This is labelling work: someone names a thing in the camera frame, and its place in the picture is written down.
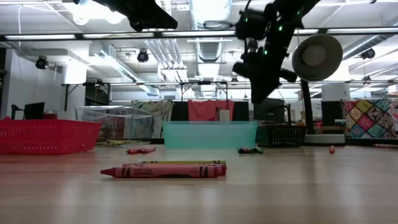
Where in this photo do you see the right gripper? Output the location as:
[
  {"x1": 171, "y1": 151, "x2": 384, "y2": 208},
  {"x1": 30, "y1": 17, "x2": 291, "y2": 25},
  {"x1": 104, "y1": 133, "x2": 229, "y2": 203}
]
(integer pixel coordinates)
[{"x1": 251, "y1": 43, "x2": 298, "y2": 105}]

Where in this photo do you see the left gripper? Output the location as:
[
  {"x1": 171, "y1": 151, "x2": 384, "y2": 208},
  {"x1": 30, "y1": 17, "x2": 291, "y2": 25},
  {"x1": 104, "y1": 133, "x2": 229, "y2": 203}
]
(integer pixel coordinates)
[{"x1": 91, "y1": 0, "x2": 178, "y2": 32}]

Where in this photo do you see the black partition panel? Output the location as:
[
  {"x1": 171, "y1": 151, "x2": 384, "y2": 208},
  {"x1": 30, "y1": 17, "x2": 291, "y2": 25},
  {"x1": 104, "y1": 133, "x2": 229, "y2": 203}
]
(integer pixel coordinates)
[
  {"x1": 173, "y1": 101, "x2": 190, "y2": 122},
  {"x1": 233, "y1": 101, "x2": 250, "y2": 122}
]

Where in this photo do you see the black ceiling spotlight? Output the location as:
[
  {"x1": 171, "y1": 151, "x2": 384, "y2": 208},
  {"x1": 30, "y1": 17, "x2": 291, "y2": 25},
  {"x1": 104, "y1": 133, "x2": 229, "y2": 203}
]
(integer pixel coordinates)
[
  {"x1": 360, "y1": 48, "x2": 376, "y2": 60},
  {"x1": 136, "y1": 49, "x2": 149, "y2": 63},
  {"x1": 35, "y1": 55, "x2": 50, "y2": 70}
]

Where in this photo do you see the black plastic basket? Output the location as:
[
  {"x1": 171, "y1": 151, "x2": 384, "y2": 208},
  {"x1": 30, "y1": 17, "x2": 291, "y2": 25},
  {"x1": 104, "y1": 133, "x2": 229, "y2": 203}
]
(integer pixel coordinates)
[{"x1": 257, "y1": 124, "x2": 307, "y2": 147}]

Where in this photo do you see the red cloth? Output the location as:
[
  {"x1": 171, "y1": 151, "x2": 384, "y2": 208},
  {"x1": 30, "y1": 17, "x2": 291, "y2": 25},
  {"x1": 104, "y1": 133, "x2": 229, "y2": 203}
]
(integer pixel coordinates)
[{"x1": 188, "y1": 99, "x2": 235, "y2": 122}]

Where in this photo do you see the teal plastic bin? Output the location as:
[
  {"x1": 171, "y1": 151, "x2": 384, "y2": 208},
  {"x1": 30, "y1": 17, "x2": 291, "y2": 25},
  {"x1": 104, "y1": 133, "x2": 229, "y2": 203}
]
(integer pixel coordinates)
[{"x1": 162, "y1": 121, "x2": 258, "y2": 149}]

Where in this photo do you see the white desk lamp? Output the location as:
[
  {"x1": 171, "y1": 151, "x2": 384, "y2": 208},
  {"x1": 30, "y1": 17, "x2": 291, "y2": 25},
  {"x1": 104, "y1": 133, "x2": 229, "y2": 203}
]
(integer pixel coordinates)
[{"x1": 291, "y1": 33, "x2": 346, "y2": 147}]

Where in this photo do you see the black overhead light bar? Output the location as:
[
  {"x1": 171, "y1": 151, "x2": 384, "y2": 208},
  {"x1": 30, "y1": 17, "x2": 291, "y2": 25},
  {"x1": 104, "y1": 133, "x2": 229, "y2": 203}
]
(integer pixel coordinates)
[{"x1": 0, "y1": 27, "x2": 398, "y2": 40}]

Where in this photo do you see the dark shelf unit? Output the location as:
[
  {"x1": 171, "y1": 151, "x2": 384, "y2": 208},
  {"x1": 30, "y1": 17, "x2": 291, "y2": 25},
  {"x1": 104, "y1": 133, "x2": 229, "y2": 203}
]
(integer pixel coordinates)
[{"x1": 84, "y1": 85, "x2": 109, "y2": 106}]

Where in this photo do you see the floral patterned cloth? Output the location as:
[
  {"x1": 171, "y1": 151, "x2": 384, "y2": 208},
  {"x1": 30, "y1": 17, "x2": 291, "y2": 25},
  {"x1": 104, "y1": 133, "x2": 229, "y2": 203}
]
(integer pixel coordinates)
[{"x1": 132, "y1": 99, "x2": 174, "y2": 139}]

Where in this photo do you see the colourful patchwork quilt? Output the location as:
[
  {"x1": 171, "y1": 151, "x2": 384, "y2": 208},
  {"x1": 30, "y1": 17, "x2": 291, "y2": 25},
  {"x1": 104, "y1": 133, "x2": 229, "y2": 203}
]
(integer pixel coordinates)
[{"x1": 341, "y1": 98, "x2": 398, "y2": 139}]

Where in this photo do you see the clear plastic bin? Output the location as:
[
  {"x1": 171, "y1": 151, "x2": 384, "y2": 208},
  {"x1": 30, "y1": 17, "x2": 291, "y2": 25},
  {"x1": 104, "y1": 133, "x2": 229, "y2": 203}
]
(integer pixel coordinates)
[{"x1": 75, "y1": 105, "x2": 155, "y2": 146}]

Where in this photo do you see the red plastic basket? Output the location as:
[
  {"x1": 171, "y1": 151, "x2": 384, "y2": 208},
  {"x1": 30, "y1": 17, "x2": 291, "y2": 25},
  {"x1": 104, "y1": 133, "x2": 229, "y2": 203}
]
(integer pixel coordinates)
[{"x1": 0, "y1": 116, "x2": 102, "y2": 156}]

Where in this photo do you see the black metal table frame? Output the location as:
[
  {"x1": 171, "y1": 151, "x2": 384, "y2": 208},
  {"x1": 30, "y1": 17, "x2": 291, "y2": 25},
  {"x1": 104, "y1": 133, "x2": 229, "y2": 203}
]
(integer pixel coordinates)
[{"x1": 61, "y1": 81, "x2": 110, "y2": 121}]

